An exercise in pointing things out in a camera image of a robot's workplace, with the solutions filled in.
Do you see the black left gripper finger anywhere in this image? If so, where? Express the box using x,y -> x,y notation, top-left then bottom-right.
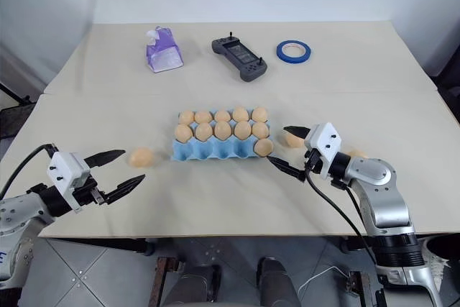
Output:
85,149 -> 127,169
104,173 -> 147,205

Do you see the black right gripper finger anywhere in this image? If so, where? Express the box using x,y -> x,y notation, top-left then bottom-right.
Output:
267,155 -> 307,183
282,125 -> 311,140

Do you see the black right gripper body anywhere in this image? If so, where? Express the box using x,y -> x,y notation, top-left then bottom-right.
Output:
303,148 -> 325,179

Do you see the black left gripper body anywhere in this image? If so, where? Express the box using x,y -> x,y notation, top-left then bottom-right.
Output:
73,176 -> 109,209

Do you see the blue egg carton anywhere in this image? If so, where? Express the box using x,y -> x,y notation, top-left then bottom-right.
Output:
170,111 -> 276,162

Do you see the blue tape roll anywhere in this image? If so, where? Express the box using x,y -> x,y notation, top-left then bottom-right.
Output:
275,39 -> 313,65

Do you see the grey handheld controller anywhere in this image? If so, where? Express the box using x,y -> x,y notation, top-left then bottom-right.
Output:
211,31 -> 269,83

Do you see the black stand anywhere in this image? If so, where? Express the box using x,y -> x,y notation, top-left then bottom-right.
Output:
0,78 -> 37,139

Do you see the dark rounded shape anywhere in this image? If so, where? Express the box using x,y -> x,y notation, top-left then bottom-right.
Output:
256,256 -> 301,307

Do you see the purple tissue pack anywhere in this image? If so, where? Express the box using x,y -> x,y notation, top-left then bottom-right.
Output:
144,25 -> 184,74

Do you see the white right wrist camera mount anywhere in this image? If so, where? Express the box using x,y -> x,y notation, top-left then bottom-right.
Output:
304,122 -> 344,180

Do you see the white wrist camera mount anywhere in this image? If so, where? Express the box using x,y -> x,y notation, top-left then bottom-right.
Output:
46,151 -> 91,211
304,122 -> 344,180

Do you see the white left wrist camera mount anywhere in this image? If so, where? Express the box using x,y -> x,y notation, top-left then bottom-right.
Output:
46,151 -> 91,211

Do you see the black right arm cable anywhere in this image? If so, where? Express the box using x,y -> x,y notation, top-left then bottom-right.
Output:
304,168 -> 379,265

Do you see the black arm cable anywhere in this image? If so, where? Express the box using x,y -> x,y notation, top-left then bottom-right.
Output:
0,144 -> 60,201
304,168 -> 379,265

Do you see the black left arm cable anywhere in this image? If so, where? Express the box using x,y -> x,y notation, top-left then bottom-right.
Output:
0,144 -> 60,201

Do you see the rusty metal bracket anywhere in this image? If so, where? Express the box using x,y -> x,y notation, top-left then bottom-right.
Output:
152,256 -> 180,307
345,270 -> 378,307

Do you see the white floor cable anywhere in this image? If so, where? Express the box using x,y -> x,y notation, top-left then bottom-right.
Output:
297,265 -> 351,295

